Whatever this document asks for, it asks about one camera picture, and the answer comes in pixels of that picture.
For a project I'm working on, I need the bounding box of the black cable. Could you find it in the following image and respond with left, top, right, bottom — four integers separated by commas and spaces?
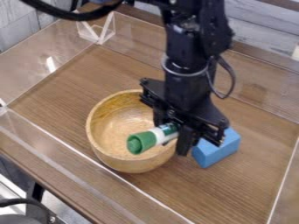
0, 198, 51, 224

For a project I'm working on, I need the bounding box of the green and white marker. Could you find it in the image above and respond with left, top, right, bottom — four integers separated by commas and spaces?
126, 122, 181, 155

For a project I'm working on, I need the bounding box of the brown wooden bowl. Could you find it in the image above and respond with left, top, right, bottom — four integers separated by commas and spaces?
86, 89, 176, 173

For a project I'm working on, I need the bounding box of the black table leg bracket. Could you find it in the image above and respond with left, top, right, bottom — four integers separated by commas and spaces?
26, 182, 67, 224

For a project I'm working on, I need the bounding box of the blue foam block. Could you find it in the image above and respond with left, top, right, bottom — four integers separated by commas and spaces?
192, 128, 242, 168

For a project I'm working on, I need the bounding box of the clear acrylic tray wall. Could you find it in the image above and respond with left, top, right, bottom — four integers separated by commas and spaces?
0, 7, 299, 224

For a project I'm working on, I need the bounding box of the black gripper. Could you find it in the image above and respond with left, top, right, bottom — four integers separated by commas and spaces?
141, 68, 230, 157

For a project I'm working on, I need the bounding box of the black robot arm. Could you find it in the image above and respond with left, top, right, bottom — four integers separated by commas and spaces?
138, 0, 237, 156

